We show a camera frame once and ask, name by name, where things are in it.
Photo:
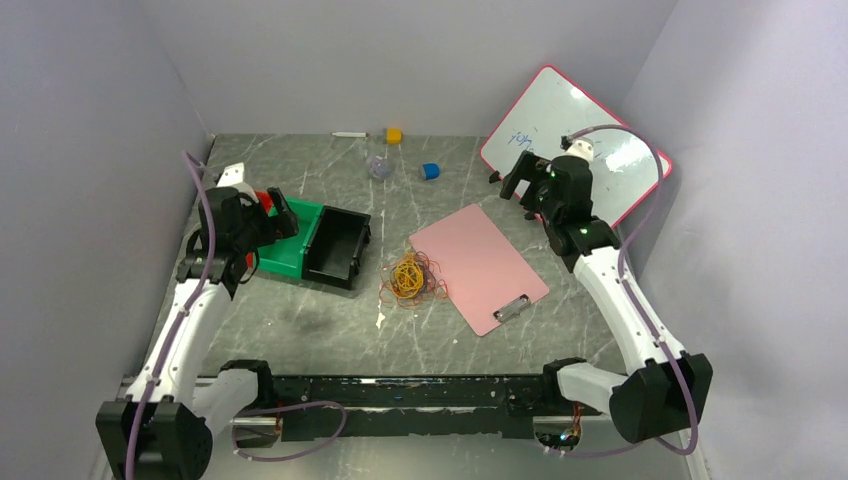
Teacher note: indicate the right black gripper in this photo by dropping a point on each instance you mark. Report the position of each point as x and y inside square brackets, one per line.
[530, 168]

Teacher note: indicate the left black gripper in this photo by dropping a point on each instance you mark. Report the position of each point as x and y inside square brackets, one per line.
[276, 227]

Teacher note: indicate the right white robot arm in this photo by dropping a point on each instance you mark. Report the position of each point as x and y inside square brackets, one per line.
[662, 394]

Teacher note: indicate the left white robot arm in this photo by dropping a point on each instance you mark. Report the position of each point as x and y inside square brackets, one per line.
[165, 424]

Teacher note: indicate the red plastic bin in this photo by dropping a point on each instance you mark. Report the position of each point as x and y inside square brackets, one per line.
[266, 203]

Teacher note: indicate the green plastic bin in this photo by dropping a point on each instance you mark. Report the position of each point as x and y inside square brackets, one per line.
[286, 257]

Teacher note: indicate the black plastic bin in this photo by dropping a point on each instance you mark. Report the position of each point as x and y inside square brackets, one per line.
[333, 254]

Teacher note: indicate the pink clipboard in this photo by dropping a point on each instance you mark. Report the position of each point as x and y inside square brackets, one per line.
[487, 279]

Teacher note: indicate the blue block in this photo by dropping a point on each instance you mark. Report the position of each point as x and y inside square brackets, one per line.
[430, 171]

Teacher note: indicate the yellow cube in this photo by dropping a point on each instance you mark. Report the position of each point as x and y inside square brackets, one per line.
[393, 136]

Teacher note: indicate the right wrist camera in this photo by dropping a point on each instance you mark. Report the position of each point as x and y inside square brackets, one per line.
[578, 147]

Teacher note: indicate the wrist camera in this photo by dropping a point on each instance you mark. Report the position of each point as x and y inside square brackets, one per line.
[234, 176]
[578, 147]

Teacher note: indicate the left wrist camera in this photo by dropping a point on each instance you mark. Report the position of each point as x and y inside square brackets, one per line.
[234, 176]

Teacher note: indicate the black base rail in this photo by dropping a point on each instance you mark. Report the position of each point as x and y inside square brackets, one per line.
[512, 406]

